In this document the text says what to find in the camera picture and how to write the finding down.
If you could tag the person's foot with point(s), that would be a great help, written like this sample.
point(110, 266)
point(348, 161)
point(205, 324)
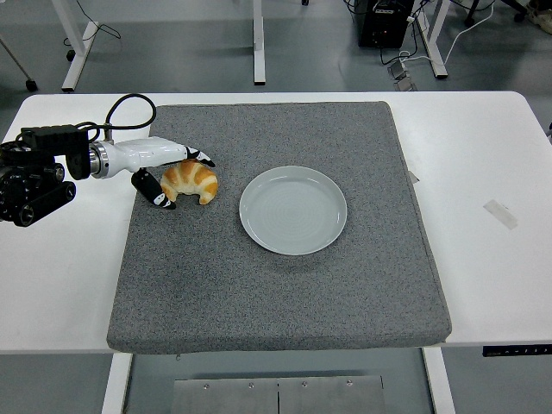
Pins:
point(541, 17)

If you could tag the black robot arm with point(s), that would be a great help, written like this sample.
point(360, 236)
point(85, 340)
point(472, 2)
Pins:
point(47, 138)

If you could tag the round grey plate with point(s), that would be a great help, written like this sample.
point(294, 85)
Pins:
point(293, 215)

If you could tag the white table leg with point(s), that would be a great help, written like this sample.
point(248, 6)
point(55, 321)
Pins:
point(116, 384)
point(440, 384)

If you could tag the grey foot pedal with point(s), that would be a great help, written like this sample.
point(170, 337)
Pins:
point(401, 77)

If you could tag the black office chair base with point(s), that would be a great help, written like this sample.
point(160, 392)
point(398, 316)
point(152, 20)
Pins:
point(519, 16)

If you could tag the clear tape strip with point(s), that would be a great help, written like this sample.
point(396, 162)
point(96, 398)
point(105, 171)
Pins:
point(500, 214)

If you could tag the grey fabric mat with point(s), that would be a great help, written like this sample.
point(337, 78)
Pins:
point(259, 302)

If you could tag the black table control panel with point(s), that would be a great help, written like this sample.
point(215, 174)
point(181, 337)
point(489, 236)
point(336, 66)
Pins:
point(517, 351)

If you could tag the black computer box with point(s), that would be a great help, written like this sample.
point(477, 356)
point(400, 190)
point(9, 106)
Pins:
point(381, 26)

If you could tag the grey pole with black caster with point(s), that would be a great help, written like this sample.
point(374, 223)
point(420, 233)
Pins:
point(31, 85)

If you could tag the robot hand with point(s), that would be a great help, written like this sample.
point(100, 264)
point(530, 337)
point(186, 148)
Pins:
point(138, 153)

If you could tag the grey metal plate with screws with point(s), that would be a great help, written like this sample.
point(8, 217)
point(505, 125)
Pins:
point(241, 399)

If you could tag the straight white desk leg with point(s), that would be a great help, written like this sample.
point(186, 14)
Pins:
point(258, 43)

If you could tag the slanted white desk leg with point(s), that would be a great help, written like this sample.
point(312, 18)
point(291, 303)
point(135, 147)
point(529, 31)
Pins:
point(79, 56)

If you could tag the small grey mat tag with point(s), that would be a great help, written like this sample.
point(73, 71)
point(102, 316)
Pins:
point(413, 177)

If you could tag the golden croissant bread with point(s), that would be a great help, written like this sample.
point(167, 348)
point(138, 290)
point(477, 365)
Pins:
point(194, 179)

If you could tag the small black caster wheel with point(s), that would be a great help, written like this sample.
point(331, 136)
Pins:
point(71, 54)

